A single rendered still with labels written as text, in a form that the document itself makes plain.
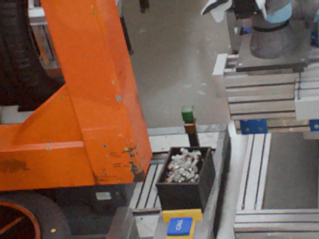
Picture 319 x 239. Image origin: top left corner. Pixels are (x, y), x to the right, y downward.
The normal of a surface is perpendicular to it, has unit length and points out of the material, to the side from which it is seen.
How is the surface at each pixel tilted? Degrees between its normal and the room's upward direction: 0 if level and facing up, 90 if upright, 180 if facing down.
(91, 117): 90
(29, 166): 90
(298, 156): 0
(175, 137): 0
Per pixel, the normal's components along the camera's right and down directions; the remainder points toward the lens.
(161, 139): -0.16, -0.84
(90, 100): -0.13, 0.55
